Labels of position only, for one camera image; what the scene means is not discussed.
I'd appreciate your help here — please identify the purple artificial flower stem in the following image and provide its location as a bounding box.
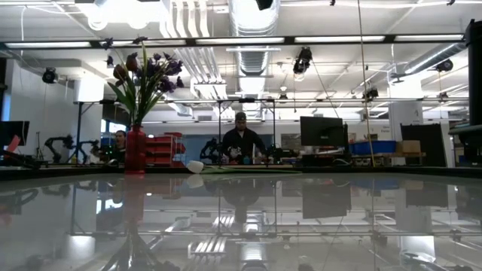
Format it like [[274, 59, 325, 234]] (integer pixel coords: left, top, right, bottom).
[[150, 52, 185, 114]]

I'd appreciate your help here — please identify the red glass vase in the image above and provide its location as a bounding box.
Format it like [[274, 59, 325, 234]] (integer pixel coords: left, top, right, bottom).
[[124, 125, 147, 175]]

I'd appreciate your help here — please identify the purple artificial flower bunch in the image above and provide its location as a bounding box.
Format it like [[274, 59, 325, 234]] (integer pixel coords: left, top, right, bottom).
[[101, 35, 169, 127]]

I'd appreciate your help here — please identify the person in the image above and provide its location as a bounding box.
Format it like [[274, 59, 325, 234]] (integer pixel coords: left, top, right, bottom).
[[107, 129, 127, 165], [221, 111, 268, 166]]

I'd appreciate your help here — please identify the white tulip with green stem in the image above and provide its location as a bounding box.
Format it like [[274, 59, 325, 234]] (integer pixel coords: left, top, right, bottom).
[[187, 160, 302, 175]]

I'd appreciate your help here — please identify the red shelf cart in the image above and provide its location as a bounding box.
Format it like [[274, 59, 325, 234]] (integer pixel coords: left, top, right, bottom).
[[145, 131, 187, 169]]

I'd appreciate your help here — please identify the black monitor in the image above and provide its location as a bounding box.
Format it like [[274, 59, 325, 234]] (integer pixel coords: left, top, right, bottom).
[[300, 115, 349, 148], [0, 120, 31, 148]]

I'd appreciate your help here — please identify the black ceiling spot lamp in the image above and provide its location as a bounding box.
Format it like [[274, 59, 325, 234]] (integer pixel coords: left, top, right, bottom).
[[362, 87, 380, 102], [41, 67, 59, 84], [435, 59, 455, 74], [292, 46, 314, 75]]

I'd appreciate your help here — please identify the long overhead light bar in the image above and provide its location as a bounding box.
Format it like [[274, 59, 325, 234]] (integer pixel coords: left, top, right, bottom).
[[0, 34, 465, 49]]

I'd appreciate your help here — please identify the blue storage bin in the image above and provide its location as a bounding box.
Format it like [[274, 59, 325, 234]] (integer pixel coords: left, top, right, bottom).
[[349, 140, 397, 156]]

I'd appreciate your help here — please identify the cardboard box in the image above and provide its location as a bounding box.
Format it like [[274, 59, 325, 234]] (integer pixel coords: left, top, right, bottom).
[[395, 140, 422, 154]]

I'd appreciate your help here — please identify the black panel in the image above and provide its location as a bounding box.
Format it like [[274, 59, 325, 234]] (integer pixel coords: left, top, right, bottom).
[[400, 123, 447, 167]]

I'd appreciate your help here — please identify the black background station frame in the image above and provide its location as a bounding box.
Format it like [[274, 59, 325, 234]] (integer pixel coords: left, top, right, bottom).
[[73, 97, 278, 167]]

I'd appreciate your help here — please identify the silver air duct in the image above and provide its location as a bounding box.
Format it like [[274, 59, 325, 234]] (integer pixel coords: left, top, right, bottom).
[[228, 0, 282, 77], [404, 41, 468, 75]]

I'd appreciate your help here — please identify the black upright frame post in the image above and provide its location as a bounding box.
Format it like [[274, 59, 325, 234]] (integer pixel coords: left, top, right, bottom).
[[465, 18, 482, 127]]

